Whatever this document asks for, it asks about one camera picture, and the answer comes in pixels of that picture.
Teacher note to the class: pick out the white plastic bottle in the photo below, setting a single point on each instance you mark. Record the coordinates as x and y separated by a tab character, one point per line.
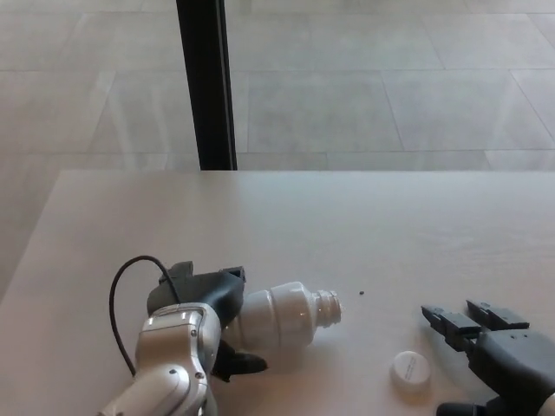
282	316

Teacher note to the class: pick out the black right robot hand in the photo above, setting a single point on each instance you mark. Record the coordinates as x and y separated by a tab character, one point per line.
516	364

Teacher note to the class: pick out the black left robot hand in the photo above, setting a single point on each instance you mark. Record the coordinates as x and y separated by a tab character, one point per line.
208	290

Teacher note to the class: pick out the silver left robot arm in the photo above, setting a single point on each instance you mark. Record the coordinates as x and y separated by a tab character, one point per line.
173	359

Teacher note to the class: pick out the white screw cap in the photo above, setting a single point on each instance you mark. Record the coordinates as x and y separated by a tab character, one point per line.
409	368

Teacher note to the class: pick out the black vertical post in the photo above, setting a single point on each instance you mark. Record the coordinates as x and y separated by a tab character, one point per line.
208	82

